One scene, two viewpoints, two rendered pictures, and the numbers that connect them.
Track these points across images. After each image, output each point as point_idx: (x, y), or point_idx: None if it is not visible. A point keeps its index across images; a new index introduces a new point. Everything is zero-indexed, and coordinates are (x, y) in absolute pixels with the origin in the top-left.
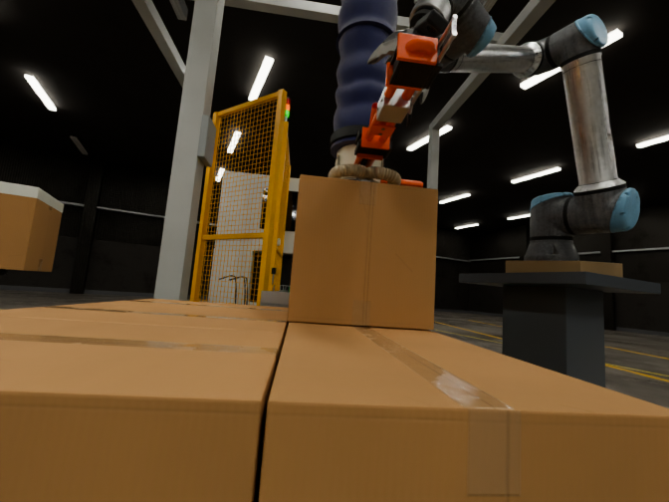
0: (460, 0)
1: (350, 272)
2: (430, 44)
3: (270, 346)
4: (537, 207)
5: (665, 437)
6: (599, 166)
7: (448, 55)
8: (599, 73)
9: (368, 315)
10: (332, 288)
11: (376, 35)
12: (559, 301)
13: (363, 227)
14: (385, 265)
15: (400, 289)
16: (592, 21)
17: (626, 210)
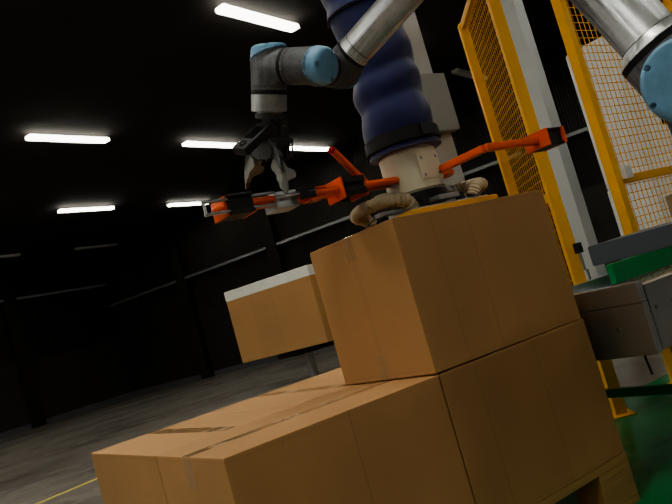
0: (272, 76)
1: (363, 331)
2: (215, 210)
3: (238, 424)
4: None
5: (218, 467)
6: (606, 34)
7: (324, 86)
8: None
9: (387, 369)
10: (358, 349)
11: (344, 22)
12: None
13: (357, 285)
14: (382, 317)
15: (399, 337)
16: None
17: (657, 97)
